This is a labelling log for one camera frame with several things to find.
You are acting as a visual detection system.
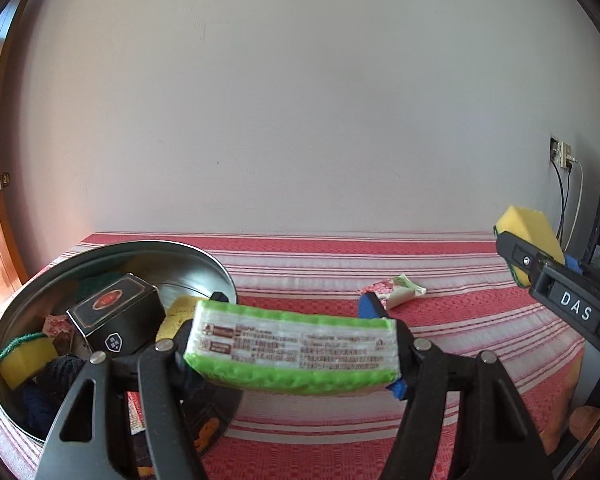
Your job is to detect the green topped yellow sponge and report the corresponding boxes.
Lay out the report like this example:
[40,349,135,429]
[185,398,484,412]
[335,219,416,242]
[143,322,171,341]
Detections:
[0,333,58,390]

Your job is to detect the black box with red emblem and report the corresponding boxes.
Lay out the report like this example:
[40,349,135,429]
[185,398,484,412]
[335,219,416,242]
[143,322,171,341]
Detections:
[67,273,166,356]

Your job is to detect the green white tissue pack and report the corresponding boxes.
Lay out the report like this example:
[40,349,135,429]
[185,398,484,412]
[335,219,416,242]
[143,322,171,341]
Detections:
[183,300,401,396]

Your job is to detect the black knitted ball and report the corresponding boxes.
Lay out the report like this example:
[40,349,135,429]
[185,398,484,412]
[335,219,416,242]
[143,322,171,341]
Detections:
[20,354,85,440]

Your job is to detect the red striped tablecloth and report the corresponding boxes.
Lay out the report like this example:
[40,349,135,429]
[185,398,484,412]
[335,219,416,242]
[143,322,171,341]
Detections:
[0,231,589,480]

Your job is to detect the red snack packet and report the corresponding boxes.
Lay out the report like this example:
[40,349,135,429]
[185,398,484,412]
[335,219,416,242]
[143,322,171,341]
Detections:
[126,392,145,436]

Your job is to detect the brown candy wrapper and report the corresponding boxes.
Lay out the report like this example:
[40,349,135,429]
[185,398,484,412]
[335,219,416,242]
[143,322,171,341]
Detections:
[42,314,76,356]

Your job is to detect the red white candy wrapper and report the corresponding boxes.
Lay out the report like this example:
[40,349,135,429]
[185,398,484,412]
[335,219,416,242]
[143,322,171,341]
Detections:
[360,273,427,311]

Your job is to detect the round metal tin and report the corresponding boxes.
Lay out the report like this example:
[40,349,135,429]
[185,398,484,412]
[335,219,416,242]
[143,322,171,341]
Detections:
[0,240,238,450]

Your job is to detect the yellow sponge green base in tin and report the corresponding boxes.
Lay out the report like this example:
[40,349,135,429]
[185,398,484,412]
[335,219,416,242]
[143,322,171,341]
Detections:
[155,295,202,341]

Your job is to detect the white cable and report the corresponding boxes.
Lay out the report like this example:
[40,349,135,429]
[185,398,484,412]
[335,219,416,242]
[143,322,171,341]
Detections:
[564,156,586,254]

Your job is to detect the black cable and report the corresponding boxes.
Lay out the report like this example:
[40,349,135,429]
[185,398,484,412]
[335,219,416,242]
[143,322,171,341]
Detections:
[550,159,574,246]

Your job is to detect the wall power socket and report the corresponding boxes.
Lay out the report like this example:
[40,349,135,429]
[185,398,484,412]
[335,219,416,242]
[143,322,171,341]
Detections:
[550,136,574,169]

